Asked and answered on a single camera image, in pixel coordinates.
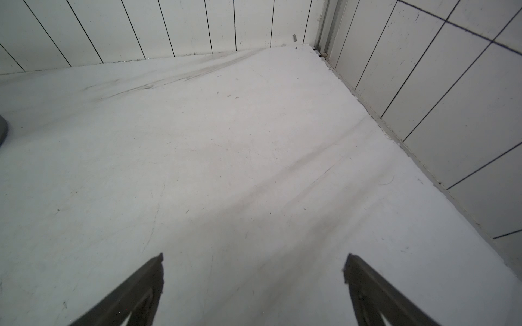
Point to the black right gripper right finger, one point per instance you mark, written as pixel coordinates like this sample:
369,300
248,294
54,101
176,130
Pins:
375,301

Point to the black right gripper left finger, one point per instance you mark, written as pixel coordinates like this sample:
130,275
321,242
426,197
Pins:
133,302

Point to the grey utensil rack stand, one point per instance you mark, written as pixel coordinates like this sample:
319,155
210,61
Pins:
4,128

